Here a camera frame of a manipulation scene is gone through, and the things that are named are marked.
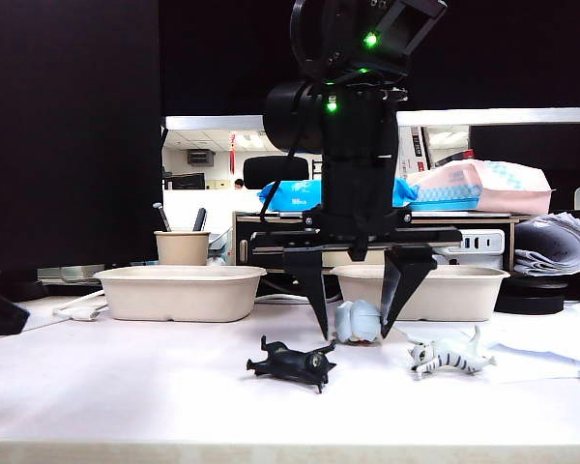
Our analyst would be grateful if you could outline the white paper sheets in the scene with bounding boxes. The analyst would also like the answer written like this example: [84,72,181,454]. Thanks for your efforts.
[485,302,580,381]

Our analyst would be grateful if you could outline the black office chair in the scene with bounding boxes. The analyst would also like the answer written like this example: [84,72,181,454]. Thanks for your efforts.
[243,155,309,190]

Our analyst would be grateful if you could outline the black round stand base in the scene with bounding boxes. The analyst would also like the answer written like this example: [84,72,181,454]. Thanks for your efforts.
[493,275,570,315]

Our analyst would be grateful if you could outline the white multi-port charger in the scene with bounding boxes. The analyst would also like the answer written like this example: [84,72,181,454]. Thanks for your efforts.
[456,228,507,257]

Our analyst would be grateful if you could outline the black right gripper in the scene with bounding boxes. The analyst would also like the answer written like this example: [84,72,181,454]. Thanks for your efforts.
[250,90,464,341]

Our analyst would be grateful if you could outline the large black monitor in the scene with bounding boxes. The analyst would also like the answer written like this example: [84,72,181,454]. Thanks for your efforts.
[0,0,164,305]

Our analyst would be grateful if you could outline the beige paper cup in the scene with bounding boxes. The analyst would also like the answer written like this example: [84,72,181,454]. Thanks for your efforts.
[153,230,212,266]

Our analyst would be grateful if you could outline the silver metal pen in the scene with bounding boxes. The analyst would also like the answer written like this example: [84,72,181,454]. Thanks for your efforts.
[151,202,171,233]

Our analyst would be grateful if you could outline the beige box inside shelf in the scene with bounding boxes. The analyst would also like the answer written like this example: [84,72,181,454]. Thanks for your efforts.
[322,250,391,267]

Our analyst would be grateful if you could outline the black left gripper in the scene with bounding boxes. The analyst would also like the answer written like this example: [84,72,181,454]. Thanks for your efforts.
[0,288,31,338]

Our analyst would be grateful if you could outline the black cat doll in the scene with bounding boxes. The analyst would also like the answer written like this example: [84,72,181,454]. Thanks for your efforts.
[245,334,338,394]

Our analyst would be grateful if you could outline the blue wet wipes pack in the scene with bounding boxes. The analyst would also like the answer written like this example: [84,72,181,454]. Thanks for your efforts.
[257,177,420,213]

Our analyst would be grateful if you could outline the white grey striped cat doll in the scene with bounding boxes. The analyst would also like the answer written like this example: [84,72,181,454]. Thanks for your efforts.
[408,324,497,381]

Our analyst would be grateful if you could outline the pale blue white doll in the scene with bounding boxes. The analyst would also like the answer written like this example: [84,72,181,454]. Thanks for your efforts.
[334,299,383,345]

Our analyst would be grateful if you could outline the white cable under shelf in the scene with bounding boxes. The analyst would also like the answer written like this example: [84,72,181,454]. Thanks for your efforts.
[256,293,315,305]

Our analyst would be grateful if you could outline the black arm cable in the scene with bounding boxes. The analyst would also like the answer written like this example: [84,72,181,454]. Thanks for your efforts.
[258,142,304,226]

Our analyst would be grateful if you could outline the pink tissue pack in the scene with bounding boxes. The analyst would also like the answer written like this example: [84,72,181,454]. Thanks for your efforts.
[405,159,552,215]

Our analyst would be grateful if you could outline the black monitor silver bezel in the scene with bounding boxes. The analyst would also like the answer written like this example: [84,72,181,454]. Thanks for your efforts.
[158,0,580,131]

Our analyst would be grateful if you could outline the white cable with adapter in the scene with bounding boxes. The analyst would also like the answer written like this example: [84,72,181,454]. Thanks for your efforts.
[52,288,110,321]

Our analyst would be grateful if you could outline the curled stack of papers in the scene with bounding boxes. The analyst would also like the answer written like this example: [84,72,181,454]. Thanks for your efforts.
[513,211,580,276]

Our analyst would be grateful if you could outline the beige paper box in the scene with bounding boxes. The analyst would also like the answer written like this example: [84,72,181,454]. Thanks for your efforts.
[329,264,510,322]
[94,265,268,323]

